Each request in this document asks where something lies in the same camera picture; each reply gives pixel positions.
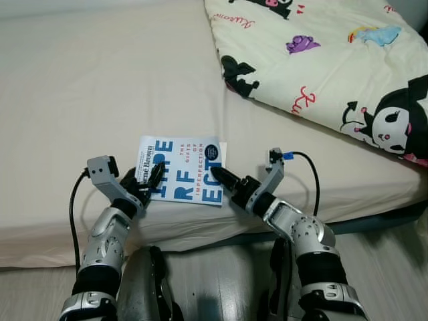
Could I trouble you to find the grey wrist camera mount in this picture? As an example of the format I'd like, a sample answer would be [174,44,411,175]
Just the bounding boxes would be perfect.
[257,148,288,202]
[86,155,122,202]

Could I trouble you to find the grey left robot leg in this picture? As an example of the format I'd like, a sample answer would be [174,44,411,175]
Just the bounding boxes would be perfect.
[117,245,185,321]

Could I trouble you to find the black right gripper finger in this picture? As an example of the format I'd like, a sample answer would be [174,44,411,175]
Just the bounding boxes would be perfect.
[211,166,242,196]

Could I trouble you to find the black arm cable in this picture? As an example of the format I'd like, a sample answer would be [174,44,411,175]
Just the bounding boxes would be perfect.
[281,150,321,219]
[68,170,92,276]

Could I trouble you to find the grey robot leg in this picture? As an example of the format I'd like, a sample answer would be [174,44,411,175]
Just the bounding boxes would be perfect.
[117,245,185,321]
[267,237,302,321]

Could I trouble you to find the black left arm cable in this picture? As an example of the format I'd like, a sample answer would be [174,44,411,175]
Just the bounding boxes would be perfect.
[68,170,92,276]

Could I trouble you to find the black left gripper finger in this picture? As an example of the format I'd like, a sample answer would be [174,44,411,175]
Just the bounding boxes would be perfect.
[146,160,167,199]

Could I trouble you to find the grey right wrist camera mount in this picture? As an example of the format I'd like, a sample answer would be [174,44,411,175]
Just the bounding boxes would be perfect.
[257,148,288,202]

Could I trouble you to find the cream cartoon print blanket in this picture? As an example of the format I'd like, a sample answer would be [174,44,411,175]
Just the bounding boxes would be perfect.
[204,0,428,169]

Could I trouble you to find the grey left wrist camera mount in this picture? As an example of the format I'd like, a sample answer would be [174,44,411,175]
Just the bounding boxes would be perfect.
[86,155,122,202]

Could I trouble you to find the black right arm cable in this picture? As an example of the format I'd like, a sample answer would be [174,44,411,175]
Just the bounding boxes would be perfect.
[281,150,321,219]

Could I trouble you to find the cream sheeted bed mattress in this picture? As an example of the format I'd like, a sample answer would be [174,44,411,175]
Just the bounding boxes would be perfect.
[0,0,428,269]

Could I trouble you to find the white book blue letters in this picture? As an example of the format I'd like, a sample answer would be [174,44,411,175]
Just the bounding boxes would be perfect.
[134,135,229,207]

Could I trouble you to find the grey right robot leg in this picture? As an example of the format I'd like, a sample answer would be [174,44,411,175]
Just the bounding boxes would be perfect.
[267,237,302,321]

